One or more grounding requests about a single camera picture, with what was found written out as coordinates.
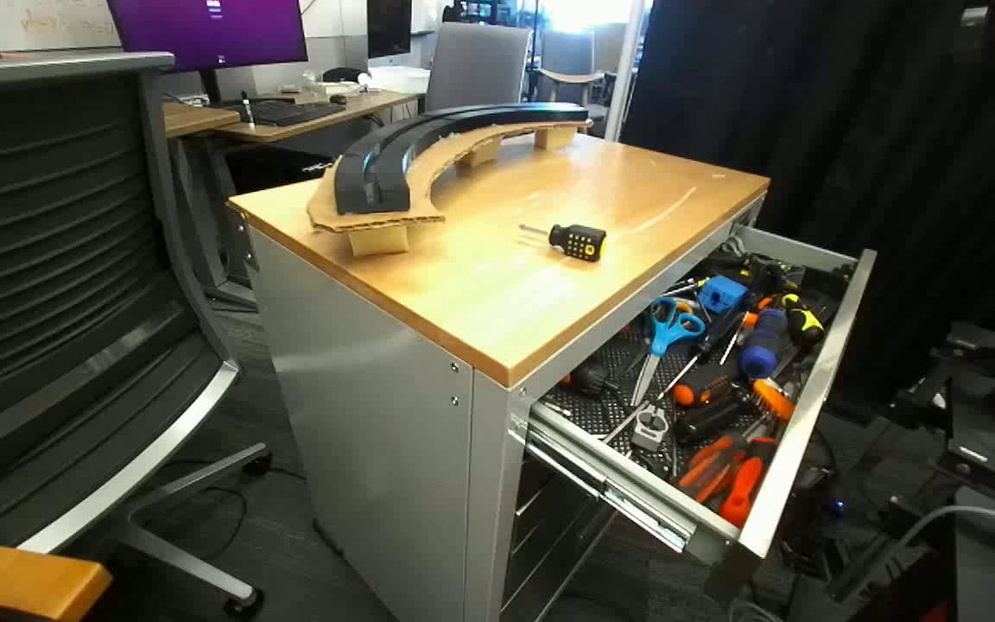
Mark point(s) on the stubby black screwdriver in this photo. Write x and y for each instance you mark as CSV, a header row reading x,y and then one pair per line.
x,y
577,240

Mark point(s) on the grey metal tool drawer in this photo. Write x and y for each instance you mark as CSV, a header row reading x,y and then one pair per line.
x,y
809,398

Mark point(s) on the black screwdriver orange end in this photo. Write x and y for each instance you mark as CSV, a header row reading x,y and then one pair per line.
x,y
707,394

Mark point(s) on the grey curved track piece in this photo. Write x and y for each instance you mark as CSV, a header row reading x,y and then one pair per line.
x,y
377,238

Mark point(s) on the grey tool cabinet wooden top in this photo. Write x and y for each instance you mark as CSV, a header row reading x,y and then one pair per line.
x,y
405,436

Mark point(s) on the black curved plastic panel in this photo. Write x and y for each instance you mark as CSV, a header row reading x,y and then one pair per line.
x,y
377,176

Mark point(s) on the small silver tool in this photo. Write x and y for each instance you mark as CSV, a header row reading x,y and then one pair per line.
x,y
651,429

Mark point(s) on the blue plastic bit box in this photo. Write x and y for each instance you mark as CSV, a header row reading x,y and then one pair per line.
x,y
722,295

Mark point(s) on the grey fabric office chair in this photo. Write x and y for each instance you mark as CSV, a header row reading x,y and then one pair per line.
x,y
479,63

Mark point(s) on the long wooden office desk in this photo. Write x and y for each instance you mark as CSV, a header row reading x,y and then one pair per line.
x,y
293,125

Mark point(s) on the black keyboard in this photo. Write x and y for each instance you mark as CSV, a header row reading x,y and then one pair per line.
x,y
286,112

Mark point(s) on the dark computer monitor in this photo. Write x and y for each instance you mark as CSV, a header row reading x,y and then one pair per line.
x,y
389,25

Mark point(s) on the monitor with purple screen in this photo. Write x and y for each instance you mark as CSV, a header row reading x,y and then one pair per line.
x,y
210,30

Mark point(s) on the black curtain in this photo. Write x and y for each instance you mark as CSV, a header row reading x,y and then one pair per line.
x,y
865,114

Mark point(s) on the dark mesh office chair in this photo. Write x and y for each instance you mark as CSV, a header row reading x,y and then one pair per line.
x,y
51,253

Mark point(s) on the black floor equipment rig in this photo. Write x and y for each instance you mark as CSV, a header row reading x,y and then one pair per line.
x,y
982,462

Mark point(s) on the light wooden table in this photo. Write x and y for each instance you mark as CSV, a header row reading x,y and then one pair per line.
x,y
16,576

